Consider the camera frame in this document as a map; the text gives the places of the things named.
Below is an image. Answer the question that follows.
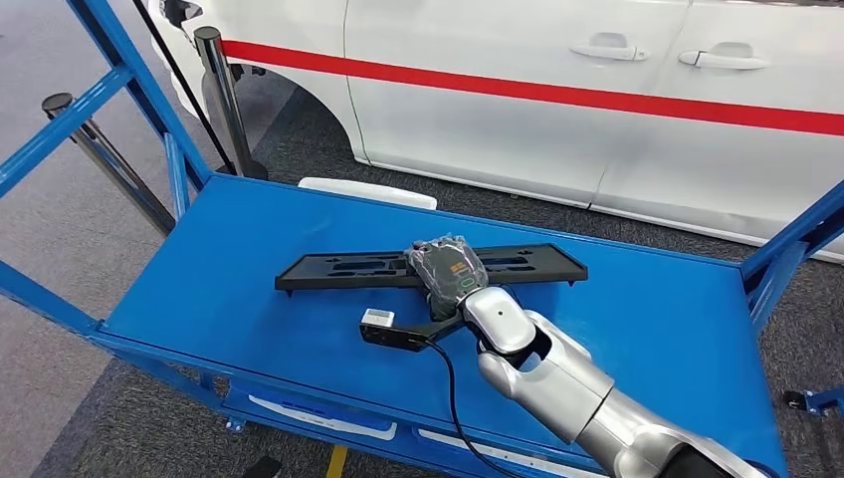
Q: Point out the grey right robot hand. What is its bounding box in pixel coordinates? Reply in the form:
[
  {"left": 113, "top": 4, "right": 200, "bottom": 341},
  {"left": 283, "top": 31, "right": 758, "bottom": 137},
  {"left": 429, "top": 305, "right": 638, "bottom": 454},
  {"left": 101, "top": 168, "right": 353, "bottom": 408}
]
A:
[{"left": 403, "top": 234, "right": 491, "bottom": 323}]

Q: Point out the black plastic plate part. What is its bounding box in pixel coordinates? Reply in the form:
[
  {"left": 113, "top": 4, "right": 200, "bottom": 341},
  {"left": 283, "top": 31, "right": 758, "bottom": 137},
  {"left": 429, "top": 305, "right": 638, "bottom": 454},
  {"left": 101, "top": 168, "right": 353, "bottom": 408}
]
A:
[{"left": 275, "top": 242, "right": 589, "bottom": 298}]

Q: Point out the blue metal shelf rack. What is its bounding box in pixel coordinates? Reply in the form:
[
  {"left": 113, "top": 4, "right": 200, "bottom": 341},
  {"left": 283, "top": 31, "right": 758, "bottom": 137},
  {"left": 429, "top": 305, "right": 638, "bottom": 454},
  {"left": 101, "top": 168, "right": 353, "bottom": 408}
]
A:
[{"left": 0, "top": 0, "right": 844, "bottom": 478}]

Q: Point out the white flat board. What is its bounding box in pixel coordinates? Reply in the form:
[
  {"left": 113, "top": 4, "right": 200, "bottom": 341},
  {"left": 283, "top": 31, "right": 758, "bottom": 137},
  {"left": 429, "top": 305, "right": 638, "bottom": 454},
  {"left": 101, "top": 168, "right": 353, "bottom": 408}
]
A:
[{"left": 298, "top": 176, "right": 439, "bottom": 211}]

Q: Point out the white car with red stripe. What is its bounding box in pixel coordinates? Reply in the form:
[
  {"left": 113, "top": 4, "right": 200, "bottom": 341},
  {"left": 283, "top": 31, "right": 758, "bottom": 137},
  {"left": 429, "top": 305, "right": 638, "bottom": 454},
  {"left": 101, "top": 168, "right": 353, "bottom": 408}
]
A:
[{"left": 145, "top": 0, "right": 844, "bottom": 265}]

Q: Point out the large white plastic bin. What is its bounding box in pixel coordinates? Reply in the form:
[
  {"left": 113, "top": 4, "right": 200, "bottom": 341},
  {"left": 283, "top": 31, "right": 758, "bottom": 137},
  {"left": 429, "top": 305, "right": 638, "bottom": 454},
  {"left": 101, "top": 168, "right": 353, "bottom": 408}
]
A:
[{"left": 417, "top": 428, "right": 608, "bottom": 478}]

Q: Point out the black robot foot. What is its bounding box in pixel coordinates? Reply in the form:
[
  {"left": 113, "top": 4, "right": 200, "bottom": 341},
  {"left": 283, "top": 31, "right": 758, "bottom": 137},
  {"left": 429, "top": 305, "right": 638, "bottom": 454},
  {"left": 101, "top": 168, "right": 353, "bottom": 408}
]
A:
[{"left": 240, "top": 456, "right": 285, "bottom": 478}]

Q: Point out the black stanchion belt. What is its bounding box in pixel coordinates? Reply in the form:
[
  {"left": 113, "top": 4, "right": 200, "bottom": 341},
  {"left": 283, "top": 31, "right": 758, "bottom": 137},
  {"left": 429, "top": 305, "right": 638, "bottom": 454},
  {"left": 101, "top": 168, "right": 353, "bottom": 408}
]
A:
[{"left": 130, "top": 0, "right": 237, "bottom": 174}]

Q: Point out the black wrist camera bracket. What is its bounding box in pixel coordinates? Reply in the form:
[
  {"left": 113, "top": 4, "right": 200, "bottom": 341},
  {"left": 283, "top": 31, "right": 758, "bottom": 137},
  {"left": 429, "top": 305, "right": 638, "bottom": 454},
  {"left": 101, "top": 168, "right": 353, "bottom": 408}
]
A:
[{"left": 358, "top": 310, "right": 466, "bottom": 353}]

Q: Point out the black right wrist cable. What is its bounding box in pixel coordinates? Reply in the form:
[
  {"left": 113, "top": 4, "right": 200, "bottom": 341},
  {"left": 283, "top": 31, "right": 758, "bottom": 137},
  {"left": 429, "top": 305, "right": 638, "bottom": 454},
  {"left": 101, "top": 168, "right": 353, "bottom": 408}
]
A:
[{"left": 421, "top": 340, "right": 523, "bottom": 478}]

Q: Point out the chrome stanchion post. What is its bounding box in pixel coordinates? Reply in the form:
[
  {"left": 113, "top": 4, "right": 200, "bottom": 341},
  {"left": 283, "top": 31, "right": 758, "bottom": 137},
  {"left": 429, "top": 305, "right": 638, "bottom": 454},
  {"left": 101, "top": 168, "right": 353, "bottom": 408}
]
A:
[
  {"left": 194, "top": 26, "right": 270, "bottom": 180},
  {"left": 41, "top": 92, "right": 176, "bottom": 237}
]

